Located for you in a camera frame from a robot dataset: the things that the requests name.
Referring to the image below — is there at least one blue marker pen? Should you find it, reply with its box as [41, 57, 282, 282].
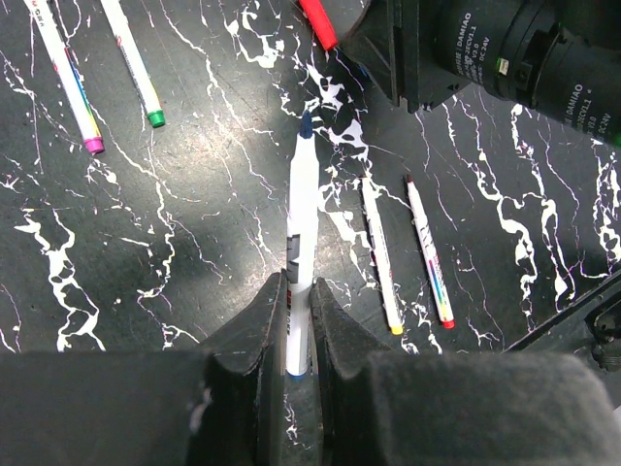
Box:
[286, 111, 319, 378]

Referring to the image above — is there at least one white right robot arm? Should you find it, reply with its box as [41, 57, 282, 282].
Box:
[338, 1, 620, 146]

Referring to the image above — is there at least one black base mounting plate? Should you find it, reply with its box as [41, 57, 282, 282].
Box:
[504, 271, 621, 375]

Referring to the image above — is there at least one purple marker pen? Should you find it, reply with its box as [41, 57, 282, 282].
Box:
[24, 0, 105, 155]

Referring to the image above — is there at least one red marker pen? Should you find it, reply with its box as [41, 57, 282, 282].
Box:
[406, 175, 455, 329]

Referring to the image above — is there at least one red pen cap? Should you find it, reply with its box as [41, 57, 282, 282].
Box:
[299, 0, 338, 50]

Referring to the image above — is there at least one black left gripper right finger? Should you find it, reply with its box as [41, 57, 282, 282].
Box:
[310, 280, 612, 465]

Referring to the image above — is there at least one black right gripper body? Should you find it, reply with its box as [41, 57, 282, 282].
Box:
[334, 0, 470, 114]

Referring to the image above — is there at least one yellow marker pen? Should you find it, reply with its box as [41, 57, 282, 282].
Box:
[361, 177, 404, 336]

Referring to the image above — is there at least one green marker pen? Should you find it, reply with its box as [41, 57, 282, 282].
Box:
[100, 0, 166, 128]

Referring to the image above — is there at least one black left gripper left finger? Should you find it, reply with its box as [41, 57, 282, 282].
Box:
[1, 273, 286, 465]

